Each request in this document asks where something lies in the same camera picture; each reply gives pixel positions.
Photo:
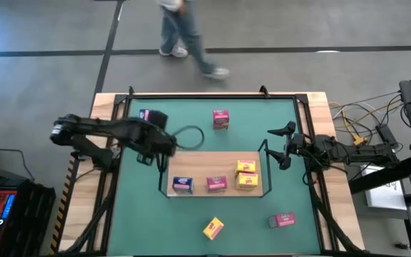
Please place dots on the black frame clamp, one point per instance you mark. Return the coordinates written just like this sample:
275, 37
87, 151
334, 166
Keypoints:
130, 91
263, 91

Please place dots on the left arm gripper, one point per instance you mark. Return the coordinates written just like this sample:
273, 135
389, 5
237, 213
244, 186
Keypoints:
157, 145

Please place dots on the person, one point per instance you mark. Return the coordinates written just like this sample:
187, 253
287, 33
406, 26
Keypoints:
187, 32

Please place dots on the black metal shelf bracket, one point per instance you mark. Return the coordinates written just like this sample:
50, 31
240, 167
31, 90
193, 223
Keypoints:
269, 167
160, 185

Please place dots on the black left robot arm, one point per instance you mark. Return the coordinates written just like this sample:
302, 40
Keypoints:
95, 126

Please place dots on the yellow Corn Pops cereal box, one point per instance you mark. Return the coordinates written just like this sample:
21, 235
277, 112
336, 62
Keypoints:
247, 181
245, 166
213, 228

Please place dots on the small black floor object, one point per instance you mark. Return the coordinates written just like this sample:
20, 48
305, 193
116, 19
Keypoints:
401, 245

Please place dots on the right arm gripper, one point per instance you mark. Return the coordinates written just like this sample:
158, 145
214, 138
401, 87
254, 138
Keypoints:
291, 150

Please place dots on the black desk support bar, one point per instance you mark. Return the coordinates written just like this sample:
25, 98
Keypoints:
387, 174

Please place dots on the white paper box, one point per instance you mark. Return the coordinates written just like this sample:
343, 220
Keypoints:
384, 196

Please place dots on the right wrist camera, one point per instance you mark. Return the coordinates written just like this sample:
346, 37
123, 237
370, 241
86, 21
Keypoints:
297, 140

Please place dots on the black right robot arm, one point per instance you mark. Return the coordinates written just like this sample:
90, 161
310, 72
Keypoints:
351, 151

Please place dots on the magenta Raisin Bran cereal box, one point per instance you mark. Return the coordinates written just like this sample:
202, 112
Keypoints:
282, 219
220, 119
216, 183

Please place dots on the green table mat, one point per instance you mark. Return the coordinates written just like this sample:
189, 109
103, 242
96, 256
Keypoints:
155, 221

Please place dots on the black table frame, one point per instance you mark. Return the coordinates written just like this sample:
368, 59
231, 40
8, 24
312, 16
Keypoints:
209, 96

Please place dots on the yellow black hazard strip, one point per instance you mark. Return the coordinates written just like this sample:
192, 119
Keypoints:
63, 207

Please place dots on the black power brick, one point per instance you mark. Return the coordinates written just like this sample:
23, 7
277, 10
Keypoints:
387, 136

